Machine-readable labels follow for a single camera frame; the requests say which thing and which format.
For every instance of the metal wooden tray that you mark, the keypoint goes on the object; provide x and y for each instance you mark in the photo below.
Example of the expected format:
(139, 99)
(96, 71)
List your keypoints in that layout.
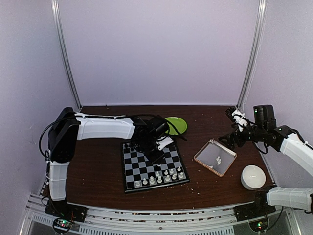
(207, 155)

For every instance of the white chess piece tall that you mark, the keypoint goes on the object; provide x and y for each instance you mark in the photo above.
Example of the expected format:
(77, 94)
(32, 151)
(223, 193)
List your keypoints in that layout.
(159, 179)

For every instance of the aluminium frame post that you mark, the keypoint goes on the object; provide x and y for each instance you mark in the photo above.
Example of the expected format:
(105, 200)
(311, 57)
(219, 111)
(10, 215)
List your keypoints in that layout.
(64, 54)
(256, 44)

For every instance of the front aluminium rail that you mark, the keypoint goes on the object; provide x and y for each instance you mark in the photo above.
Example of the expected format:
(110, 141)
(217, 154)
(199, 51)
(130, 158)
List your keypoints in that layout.
(105, 221)

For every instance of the right aluminium frame post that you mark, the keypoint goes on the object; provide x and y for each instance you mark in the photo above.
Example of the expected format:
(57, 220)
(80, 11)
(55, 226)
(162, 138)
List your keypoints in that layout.
(256, 44)

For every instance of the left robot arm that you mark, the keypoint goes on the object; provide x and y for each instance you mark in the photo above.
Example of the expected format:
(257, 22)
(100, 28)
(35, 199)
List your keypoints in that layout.
(75, 133)

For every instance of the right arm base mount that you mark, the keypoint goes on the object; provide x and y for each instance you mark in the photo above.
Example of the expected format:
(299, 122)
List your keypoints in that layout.
(256, 216)

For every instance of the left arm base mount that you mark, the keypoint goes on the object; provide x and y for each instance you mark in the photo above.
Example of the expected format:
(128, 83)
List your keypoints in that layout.
(64, 222)

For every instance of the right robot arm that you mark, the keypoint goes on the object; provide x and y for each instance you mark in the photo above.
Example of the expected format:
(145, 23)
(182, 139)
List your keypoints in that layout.
(283, 139)

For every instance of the left aluminium frame post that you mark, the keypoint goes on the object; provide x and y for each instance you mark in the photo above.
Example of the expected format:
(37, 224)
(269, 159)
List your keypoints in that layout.
(64, 54)

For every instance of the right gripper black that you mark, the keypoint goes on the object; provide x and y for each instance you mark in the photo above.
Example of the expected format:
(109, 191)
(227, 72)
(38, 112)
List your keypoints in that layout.
(230, 137)

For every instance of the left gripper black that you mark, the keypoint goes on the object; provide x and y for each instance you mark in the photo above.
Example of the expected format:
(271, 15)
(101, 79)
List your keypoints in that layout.
(159, 160)

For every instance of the green plate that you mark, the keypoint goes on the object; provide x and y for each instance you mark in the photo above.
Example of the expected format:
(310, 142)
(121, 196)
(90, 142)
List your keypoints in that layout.
(179, 123)

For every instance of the black white chessboard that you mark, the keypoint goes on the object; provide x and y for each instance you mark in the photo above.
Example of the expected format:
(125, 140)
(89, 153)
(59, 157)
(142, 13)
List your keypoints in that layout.
(136, 167)

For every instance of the white bowl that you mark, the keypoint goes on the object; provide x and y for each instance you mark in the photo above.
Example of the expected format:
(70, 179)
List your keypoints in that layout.
(253, 177)

